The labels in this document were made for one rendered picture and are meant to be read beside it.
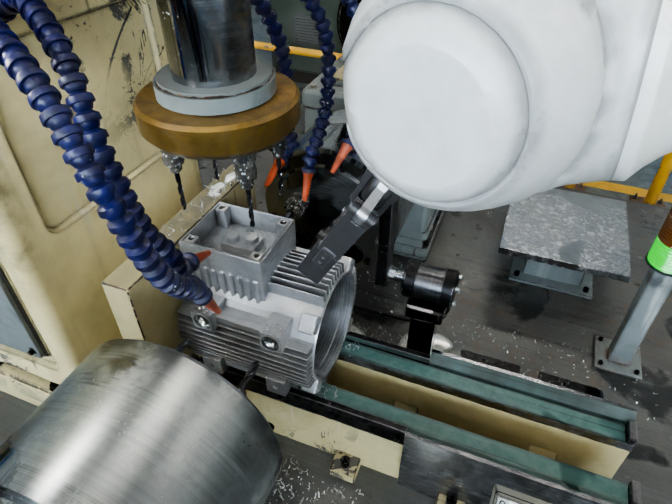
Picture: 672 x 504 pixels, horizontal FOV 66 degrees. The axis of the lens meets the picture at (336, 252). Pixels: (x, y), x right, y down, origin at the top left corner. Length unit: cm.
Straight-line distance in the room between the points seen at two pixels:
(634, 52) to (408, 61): 8
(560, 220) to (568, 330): 24
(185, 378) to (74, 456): 11
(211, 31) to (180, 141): 11
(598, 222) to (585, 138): 102
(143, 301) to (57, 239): 13
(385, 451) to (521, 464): 19
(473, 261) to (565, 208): 23
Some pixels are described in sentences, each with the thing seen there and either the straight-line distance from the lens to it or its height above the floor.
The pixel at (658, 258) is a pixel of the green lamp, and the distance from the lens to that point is 93.
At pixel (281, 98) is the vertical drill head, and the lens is 58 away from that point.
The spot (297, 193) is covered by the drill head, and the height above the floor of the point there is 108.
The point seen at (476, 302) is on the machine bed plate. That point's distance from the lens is 111.
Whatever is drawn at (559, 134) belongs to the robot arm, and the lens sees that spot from 18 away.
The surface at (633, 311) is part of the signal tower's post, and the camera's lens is 100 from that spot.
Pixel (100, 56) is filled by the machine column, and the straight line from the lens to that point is 74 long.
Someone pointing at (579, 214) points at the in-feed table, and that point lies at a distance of 122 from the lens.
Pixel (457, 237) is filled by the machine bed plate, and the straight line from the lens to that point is 127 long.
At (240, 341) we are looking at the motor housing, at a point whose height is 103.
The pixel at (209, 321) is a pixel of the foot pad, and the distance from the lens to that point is 69.
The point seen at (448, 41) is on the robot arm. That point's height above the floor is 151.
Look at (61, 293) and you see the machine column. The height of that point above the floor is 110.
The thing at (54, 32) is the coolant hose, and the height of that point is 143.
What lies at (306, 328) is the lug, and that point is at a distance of 64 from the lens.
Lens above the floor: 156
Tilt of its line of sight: 39 degrees down
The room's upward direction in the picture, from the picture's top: straight up
